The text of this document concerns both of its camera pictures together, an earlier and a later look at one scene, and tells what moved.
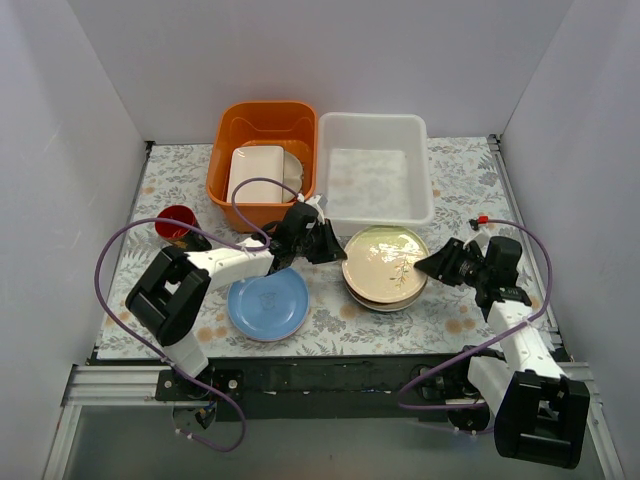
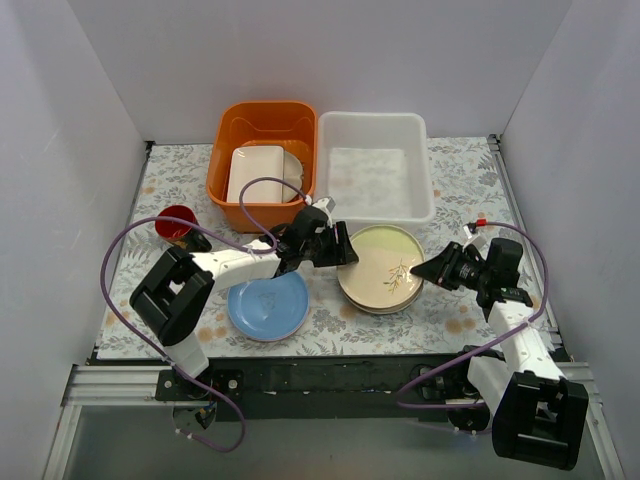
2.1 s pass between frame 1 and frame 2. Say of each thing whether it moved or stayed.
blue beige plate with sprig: moved
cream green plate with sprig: stayed
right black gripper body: stayed
